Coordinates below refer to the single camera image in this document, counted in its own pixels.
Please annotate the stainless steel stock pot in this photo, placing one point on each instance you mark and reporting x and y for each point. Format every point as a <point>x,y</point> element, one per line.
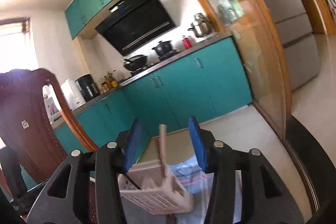
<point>201,26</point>

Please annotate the carved wooden chair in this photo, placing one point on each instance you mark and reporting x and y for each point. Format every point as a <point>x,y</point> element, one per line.
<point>25,125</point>

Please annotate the blue striped table cloth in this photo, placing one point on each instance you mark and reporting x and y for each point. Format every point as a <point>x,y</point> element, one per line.
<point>194,180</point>

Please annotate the grey refrigerator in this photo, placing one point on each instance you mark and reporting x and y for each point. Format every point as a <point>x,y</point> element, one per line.
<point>296,35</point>

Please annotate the black range hood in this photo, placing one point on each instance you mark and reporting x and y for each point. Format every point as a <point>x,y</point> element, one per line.
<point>133,23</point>

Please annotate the black cooking pot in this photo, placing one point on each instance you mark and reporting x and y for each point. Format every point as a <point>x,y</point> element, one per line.
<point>163,48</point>

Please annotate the white plastic utensil basket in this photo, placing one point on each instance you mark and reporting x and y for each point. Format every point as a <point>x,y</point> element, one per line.
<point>155,188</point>

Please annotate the red thermos bottle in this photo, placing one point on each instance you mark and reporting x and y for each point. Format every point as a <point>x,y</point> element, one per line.
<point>186,42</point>

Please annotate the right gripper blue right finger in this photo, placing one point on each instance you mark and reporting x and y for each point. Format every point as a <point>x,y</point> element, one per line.
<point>201,143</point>

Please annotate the black wok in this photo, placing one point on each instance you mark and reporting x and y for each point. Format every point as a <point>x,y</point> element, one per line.
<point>134,63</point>

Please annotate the wooden glass sliding door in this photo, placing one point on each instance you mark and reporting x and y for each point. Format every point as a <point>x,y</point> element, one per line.
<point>262,54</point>

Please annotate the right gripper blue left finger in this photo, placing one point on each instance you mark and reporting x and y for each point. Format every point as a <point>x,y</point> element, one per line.
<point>130,145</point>

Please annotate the black air fryer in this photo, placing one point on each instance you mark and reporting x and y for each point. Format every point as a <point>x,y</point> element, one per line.
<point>87,87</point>

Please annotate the light wooden chopstick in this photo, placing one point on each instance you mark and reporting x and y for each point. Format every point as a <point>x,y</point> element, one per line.
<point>161,146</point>

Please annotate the white electric kettle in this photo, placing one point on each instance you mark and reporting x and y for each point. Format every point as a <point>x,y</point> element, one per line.
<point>72,94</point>

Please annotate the oil bottle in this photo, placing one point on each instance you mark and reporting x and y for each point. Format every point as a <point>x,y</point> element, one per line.
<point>111,80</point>

